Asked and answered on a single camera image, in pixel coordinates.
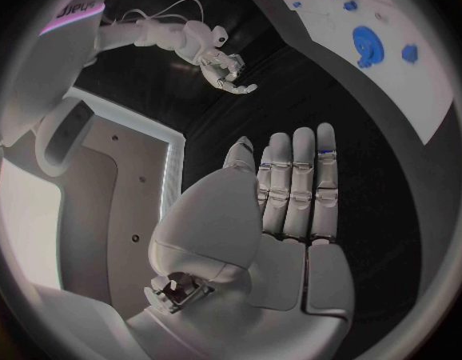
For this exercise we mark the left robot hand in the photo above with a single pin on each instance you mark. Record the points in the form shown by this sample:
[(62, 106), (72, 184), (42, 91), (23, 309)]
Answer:
[(291, 276)]

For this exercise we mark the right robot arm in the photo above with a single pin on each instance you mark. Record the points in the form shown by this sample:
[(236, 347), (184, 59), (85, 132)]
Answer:
[(171, 36)]

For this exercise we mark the blue plug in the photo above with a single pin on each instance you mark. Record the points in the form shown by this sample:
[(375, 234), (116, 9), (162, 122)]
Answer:
[(350, 5)]

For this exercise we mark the small blue block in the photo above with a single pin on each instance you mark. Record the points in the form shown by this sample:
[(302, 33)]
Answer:
[(409, 54)]

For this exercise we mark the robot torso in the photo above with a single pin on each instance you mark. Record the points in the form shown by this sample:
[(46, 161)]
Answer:
[(55, 66)]

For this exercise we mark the white task board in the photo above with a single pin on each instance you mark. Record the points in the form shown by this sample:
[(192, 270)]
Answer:
[(403, 96)]

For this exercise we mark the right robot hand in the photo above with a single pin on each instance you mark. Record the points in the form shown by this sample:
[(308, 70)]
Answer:
[(219, 72)]

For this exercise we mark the small blue peg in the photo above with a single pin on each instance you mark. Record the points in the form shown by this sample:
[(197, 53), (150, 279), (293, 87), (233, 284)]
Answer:
[(297, 4)]

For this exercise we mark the blue gear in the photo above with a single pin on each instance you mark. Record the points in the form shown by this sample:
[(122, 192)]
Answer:
[(367, 46)]

